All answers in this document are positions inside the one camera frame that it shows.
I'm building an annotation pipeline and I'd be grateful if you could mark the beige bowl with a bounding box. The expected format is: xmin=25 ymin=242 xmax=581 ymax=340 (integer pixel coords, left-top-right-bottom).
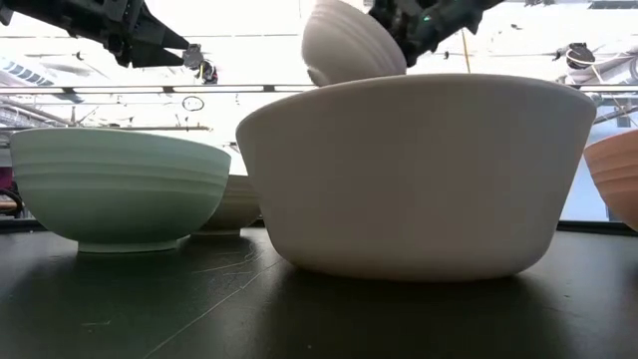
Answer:
xmin=191 ymin=174 xmax=262 ymax=237

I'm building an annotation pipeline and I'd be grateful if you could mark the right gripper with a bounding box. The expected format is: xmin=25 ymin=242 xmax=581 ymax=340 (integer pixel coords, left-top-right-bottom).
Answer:
xmin=367 ymin=0 xmax=473 ymax=69

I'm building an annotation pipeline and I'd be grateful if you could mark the silver ventilation duct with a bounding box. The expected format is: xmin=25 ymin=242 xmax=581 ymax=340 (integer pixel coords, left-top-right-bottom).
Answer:
xmin=557 ymin=47 xmax=638 ymax=86

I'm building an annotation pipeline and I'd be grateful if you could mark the white ribbed bowl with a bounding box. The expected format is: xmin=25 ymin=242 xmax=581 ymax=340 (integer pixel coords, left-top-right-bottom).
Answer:
xmin=300 ymin=0 xmax=408 ymax=88

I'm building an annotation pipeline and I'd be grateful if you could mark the yellow cable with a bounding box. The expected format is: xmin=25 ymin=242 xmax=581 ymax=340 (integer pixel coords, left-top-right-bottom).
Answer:
xmin=459 ymin=27 xmax=473 ymax=75

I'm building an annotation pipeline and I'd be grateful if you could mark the off-white smooth bowl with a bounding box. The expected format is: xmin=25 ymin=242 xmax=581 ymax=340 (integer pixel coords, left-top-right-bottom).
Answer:
xmin=234 ymin=73 xmax=598 ymax=283

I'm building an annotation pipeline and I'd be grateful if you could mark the black ceiling cord reel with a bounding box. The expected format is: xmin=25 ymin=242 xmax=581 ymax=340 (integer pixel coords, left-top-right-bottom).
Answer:
xmin=554 ymin=42 xmax=597 ymax=71
xmin=181 ymin=43 xmax=219 ymax=85

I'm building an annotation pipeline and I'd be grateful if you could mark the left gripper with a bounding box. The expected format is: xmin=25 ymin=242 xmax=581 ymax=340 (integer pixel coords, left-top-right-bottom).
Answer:
xmin=0 ymin=0 xmax=191 ymax=69

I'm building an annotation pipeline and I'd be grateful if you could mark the hanging black cable ring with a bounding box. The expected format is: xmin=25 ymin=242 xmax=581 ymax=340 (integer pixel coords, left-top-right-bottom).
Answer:
xmin=180 ymin=95 xmax=206 ymax=113

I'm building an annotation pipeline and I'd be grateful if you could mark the mint green bowl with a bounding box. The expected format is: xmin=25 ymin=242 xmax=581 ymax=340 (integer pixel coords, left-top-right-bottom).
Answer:
xmin=9 ymin=127 xmax=232 ymax=254

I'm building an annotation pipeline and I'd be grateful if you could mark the orange bowl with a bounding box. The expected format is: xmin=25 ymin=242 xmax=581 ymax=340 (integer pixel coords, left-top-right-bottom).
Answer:
xmin=582 ymin=129 xmax=638 ymax=232

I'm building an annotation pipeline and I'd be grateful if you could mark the ceiling light rail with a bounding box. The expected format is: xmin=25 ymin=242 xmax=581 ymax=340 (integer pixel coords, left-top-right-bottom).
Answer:
xmin=0 ymin=83 xmax=638 ymax=96

